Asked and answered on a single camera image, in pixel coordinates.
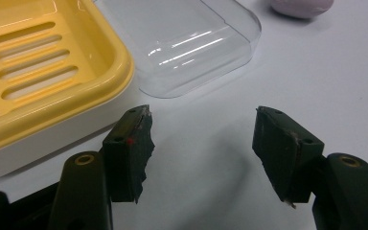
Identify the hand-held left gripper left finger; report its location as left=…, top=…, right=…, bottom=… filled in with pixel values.
left=47, top=103, right=156, bottom=230

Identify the pale purple soap bar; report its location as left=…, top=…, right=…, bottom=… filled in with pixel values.
left=269, top=0, right=335, bottom=19

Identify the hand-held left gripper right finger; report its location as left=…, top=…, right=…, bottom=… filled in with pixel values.
left=251, top=105, right=368, bottom=230

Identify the yellow soap dish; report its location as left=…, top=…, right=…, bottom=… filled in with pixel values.
left=0, top=0, right=136, bottom=182

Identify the clear plastic lid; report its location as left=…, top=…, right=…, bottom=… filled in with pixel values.
left=93, top=0, right=263, bottom=100

